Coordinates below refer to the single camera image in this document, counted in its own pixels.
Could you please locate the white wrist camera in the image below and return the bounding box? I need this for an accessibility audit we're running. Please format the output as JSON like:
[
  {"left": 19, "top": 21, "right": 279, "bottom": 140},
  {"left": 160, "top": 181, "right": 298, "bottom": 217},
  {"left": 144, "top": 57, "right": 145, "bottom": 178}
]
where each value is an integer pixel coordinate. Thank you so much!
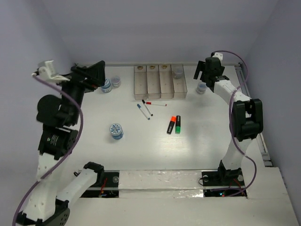
[
  {"left": 211, "top": 52, "right": 223, "bottom": 61},
  {"left": 32, "top": 60, "right": 69, "bottom": 84}
]

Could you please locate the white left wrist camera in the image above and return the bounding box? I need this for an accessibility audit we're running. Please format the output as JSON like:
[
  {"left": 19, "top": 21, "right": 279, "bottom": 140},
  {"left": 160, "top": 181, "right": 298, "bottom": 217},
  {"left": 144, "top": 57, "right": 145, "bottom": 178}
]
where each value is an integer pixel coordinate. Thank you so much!
[{"left": 32, "top": 60, "right": 69, "bottom": 84}]

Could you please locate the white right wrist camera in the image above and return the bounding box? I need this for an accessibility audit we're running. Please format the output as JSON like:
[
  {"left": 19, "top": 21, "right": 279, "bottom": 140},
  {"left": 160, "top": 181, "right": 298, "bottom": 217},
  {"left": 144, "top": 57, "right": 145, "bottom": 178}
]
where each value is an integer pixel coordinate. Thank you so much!
[{"left": 211, "top": 52, "right": 223, "bottom": 61}]

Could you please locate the blue cleaning gel jar front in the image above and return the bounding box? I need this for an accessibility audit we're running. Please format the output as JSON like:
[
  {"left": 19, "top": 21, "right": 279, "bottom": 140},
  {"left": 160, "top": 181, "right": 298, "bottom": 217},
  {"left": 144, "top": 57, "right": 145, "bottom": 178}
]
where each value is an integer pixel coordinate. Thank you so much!
[{"left": 109, "top": 123, "right": 124, "bottom": 140}]

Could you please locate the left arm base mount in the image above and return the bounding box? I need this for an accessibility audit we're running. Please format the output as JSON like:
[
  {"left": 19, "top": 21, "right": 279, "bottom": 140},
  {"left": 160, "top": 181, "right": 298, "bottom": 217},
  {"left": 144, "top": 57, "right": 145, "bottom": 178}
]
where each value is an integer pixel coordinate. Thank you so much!
[{"left": 81, "top": 171, "right": 119, "bottom": 198}]

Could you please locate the green highlighter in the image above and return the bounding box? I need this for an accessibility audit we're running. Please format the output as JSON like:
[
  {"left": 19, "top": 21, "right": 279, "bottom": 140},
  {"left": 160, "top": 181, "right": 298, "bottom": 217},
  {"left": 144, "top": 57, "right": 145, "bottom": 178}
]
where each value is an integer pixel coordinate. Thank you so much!
[{"left": 175, "top": 115, "right": 181, "bottom": 134}]

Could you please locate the blue cleaning gel jar back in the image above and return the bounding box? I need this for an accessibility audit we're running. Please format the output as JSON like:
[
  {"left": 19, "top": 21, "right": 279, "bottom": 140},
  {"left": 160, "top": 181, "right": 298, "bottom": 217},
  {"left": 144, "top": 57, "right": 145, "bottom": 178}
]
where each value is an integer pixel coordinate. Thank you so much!
[{"left": 101, "top": 78, "right": 112, "bottom": 93}]

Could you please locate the white foam front board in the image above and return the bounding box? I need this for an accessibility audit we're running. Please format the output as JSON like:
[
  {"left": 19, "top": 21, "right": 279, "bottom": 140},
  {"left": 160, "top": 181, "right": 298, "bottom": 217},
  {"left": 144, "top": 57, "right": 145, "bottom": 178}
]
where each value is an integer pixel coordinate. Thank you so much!
[{"left": 53, "top": 167, "right": 298, "bottom": 226}]

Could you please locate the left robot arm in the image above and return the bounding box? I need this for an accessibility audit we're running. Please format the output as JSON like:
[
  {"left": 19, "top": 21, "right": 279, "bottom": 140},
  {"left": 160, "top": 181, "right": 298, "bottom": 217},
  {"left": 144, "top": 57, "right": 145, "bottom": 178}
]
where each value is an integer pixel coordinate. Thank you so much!
[{"left": 12, "top": 60, "right": 105, "bottom": 226}]

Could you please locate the metal rail right side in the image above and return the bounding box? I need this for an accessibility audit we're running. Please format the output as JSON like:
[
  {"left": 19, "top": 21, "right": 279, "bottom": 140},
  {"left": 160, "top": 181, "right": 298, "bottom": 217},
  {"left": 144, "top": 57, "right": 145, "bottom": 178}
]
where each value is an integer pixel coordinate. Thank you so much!
[{"left": 235, "top": 63, "right": 272, "bottom": 167}]

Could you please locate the red capped white marker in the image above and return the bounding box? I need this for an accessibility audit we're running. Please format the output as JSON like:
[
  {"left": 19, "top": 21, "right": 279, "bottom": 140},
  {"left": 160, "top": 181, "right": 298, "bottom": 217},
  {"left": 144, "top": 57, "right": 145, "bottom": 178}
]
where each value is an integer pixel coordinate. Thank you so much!
[{"left": 146, "top": 102, "right": 167, "bottom": 106}]

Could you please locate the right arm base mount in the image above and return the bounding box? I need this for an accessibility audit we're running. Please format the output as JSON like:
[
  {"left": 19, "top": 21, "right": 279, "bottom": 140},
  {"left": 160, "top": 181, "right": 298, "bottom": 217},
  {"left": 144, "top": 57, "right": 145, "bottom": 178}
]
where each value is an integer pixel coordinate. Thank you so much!
[{"left": 198, "top": 168, "right": 247, "bottom": 197}]

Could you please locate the orange highlighter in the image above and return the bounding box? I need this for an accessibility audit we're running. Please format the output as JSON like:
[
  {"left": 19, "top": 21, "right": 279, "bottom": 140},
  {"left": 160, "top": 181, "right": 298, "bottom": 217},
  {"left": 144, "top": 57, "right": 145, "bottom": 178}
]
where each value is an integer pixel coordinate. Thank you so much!
[{"left": 166, "top": 116, "right": 176, "bottom": 134}]

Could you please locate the blue cleaning gel jar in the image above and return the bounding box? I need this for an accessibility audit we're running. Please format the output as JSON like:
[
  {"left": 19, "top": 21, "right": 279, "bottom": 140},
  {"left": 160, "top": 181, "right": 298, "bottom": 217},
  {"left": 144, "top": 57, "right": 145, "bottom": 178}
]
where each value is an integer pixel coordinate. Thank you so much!
[
  {"left": 101, "top": 78, "right": 112, "bottom": 93},
  {"left": 109, "top": 123, "right": 124, "bottom": 140}
]

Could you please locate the blue capped white marker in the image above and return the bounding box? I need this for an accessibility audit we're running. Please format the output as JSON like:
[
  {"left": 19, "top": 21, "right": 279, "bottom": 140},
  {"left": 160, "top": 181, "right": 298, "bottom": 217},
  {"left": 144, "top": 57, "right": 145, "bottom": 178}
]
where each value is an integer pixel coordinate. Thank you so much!
[{"left": 137, "top": 104, "right": 150, "bottom": 120}]

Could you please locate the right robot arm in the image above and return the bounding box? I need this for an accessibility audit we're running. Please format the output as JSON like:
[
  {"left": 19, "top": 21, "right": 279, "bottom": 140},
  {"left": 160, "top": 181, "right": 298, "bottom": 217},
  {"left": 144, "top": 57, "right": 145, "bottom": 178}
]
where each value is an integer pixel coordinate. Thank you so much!
[{"left": 194, "top": 52, "right": 263, "bottom": 185}]

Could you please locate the black capped white marker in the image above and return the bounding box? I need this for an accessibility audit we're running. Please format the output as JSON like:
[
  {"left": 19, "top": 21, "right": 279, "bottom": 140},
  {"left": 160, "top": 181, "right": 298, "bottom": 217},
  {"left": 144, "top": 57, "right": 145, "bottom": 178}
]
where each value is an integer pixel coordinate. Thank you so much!
[{"left": 142, "top": 99, "right": 153, "bottom": 116}]

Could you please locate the clear four-compartment organizer tray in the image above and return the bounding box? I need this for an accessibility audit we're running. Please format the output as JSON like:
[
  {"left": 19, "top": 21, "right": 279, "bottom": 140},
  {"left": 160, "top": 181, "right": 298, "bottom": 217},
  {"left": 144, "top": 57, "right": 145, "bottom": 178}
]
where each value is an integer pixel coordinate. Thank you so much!
[{"left": 134, "top": 64, "right": 188, "bottom": 100}]

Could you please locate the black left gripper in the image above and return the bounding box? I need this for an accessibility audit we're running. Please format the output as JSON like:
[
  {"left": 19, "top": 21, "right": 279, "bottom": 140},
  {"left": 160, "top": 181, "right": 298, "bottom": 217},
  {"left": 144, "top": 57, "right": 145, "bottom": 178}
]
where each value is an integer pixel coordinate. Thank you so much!
[{"left": 53, "top": 60, "right": 106, "bottom": 124}]

